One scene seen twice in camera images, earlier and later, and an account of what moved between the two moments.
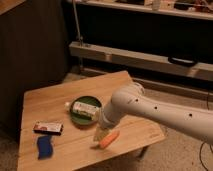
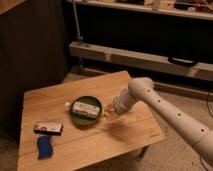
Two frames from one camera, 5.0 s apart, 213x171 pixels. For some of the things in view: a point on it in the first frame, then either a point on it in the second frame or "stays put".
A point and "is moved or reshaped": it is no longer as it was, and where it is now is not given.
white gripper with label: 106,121 → 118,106
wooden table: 58,125 stays put
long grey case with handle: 178,64 stays put
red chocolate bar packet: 48,127 stays put
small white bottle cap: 67,105 stays put
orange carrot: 108,140 is moved or reshaped
